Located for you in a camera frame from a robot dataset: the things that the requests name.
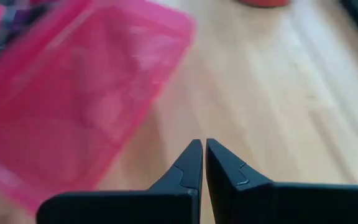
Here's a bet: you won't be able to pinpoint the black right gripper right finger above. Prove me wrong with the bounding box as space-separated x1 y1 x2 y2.
206 138 358 224

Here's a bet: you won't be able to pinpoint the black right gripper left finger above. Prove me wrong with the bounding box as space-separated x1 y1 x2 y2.
35 139 204 224

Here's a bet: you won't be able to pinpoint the pink plastic supply box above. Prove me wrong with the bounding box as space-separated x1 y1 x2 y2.
0 0 198 215

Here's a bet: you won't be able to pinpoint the black pen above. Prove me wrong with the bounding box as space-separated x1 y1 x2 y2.
0 12 21 63

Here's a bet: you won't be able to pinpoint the purple scissors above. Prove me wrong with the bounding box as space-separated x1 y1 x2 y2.
11 6 37 29

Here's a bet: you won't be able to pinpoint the red desk lamp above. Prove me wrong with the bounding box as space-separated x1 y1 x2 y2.
237 0 291 8

